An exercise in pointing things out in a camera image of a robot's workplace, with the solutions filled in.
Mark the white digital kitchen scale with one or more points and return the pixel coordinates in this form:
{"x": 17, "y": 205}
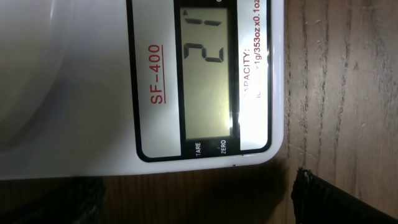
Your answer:
{"x": 94, "y": 88}

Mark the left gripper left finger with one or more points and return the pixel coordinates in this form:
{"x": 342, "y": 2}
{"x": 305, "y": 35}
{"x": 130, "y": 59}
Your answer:
{"x": 78, "y": 202}

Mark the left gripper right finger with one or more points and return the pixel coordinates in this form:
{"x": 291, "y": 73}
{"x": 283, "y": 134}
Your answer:
{"x": 317, "y": 202}

